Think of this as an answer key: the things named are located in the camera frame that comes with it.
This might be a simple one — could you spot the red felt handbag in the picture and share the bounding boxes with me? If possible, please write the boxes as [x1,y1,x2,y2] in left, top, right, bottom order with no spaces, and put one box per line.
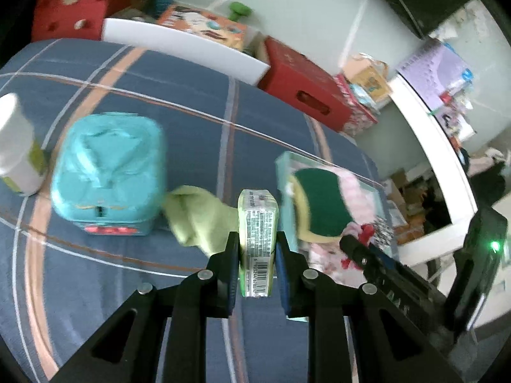
[31,0,157,42]

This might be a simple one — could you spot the light green cloth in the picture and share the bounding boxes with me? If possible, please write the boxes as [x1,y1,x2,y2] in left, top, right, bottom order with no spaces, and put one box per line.
[162,185,240,257]

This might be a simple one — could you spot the white desk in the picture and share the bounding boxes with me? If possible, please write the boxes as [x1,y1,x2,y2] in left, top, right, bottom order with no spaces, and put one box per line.
[389,75,480,265]

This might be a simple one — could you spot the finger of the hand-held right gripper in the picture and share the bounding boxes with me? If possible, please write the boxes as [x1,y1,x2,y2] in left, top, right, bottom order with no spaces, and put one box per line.
[339,234,445,328]
[369,244,448,312]

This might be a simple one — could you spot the green tissue packet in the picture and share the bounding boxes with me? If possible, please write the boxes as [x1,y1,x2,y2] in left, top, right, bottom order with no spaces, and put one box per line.
[237,188,279,298]

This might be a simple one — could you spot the mint green shallow box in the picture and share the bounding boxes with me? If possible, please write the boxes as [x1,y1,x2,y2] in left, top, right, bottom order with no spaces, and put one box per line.
[275,151,400,322]

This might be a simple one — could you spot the white board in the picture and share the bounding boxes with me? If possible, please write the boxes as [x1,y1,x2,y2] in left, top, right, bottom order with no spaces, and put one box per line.
[102,18,271,85]

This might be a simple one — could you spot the red and white patterned bag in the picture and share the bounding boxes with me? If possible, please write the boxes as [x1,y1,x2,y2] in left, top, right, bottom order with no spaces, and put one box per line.
[335,74,378,135]

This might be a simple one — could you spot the red plastic crate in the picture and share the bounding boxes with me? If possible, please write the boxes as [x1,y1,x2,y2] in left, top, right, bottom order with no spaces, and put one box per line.
[257,37,352,132]

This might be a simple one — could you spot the white jar with green label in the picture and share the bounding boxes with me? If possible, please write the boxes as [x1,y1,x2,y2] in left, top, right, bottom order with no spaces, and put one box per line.
[0,93,48,196]

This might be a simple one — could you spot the cardboard boxes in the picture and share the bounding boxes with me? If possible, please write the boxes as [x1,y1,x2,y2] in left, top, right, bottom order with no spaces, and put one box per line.
[382,168,453,245]

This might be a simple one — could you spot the blue plaid blanket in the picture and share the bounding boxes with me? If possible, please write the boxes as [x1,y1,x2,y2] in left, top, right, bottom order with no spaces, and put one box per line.
[0,39,394,383]

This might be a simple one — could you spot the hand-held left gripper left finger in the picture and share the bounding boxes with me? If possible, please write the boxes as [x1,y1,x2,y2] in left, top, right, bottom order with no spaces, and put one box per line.
[50,231,240,383]

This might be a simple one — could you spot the orange toy box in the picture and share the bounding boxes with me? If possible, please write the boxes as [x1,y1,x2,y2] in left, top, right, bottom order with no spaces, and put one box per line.
[157,5,248,51]

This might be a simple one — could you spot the teal fabric pouch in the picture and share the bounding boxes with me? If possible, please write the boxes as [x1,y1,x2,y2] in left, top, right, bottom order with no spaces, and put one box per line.
[51,114,167,237]

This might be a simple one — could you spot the yellow and green sponge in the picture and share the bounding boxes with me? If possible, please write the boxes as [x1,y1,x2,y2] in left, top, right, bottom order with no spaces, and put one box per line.
[285,169,355,243]

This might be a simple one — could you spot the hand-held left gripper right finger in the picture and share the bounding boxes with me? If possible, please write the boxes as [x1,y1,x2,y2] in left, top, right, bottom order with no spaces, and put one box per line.
[275,232,464,383]

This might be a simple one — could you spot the green dumbbell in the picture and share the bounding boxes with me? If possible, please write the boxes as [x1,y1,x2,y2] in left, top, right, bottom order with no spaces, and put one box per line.
[228,2,253,21]

